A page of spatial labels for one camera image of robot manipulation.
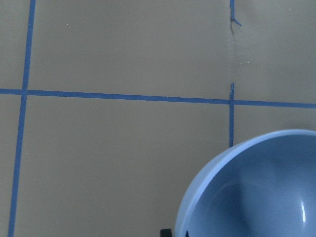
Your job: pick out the blue ceramic bowl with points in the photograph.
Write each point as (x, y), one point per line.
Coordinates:
(262, 187)

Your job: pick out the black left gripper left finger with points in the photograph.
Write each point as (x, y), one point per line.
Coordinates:
(165, 233)

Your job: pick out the brown paper table cover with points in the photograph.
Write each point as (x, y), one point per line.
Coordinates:
(109, 108)

